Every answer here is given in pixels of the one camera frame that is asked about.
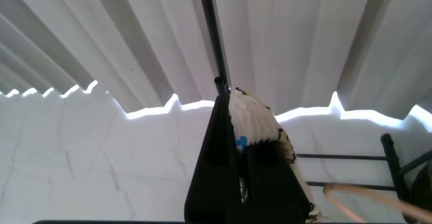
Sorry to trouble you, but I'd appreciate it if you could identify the black clothes rack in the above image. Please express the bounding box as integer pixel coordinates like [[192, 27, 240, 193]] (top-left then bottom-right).
[[196, 0, 432, 223]]

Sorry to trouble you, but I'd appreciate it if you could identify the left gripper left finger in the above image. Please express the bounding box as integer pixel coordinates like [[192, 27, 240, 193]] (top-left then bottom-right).
[[184, 93, 243, 223]]

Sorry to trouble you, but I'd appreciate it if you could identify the cream printed garment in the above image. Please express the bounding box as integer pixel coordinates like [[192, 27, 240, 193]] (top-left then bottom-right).
[[228, 87, 325, 223]]

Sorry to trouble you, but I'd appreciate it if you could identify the white curtain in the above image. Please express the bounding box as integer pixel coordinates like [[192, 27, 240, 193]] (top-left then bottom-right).
[[0, 0, 432, 134]]

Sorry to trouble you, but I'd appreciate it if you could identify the pink clothes hanger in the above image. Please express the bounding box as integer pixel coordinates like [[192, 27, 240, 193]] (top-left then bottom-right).
[[322, 182, 432, 223]]

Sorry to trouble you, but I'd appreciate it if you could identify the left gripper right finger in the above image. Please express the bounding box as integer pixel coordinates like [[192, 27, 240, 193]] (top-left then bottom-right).
[[242, 141, 311, 223]]

